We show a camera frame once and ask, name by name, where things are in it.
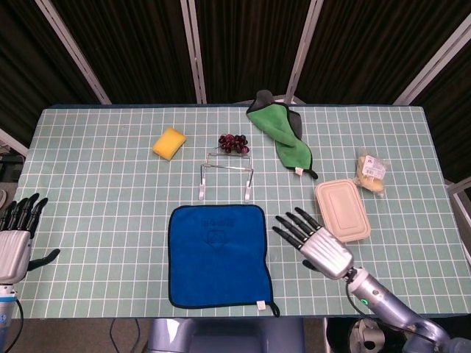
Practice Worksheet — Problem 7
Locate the black pleated curtain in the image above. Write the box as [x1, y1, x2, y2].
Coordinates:
[0, 0, 471, 185]

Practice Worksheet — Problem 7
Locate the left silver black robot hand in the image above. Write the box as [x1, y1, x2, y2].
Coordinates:
[0, 193, 61, 285]

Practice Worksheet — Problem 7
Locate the green cloth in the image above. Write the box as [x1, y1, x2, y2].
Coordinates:
[245, 90, 318, 180]

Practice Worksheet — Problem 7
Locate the clear bag of yellow snacks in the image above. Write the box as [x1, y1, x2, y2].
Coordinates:
[353, 146, 389, 198]

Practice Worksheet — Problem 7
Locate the white frame bar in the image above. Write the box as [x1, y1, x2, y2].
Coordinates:
[0, 127, 29, 157]
[444, 179, 471, 225]

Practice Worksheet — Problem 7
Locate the metal wire rack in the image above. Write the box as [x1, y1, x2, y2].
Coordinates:
[197, 152, 255, 203]

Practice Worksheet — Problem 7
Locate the blue-grey robot torso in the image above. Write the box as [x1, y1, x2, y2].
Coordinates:
[146, 318, 306, 353]

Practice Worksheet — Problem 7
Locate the beige lidded food container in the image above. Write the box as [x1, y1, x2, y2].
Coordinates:
[314, 179, 371, 243]

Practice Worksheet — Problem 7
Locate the yellow sponge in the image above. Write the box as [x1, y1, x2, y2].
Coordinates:
[152, 126, 187, 162]

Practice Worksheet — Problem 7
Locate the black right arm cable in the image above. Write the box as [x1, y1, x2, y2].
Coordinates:
[344, 279, 369, 318]

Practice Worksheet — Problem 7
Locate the black floor cable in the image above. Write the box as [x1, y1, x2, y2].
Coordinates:
[108, 318, 141, 353]

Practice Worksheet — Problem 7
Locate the green white grid tablecloth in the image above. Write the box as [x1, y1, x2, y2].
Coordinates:
[0, 104, 471, 319]

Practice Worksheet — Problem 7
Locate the blue cloth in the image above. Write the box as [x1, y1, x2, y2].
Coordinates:
[168, 204, 280, 318]

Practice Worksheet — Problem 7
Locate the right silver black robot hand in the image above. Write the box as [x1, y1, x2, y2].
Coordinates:
[272, 207, 355, 281]

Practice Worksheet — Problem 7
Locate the dark red grape bunch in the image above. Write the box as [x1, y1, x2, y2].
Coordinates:
[218, 133, 250, 154]

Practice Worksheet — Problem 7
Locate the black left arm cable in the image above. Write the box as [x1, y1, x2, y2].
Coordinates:
[10, 296, 25, 353]

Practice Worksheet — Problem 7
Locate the white partition frame post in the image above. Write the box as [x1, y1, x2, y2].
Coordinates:
[392, 20, 471, 106]
[179, 0, 208, 104]
[285, 0, 325, 104]
[35, 0, 111, 105]

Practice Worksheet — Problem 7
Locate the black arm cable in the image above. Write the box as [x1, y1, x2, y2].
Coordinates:
[10, 296, 25, 353]
[344, 279, 369, 318]

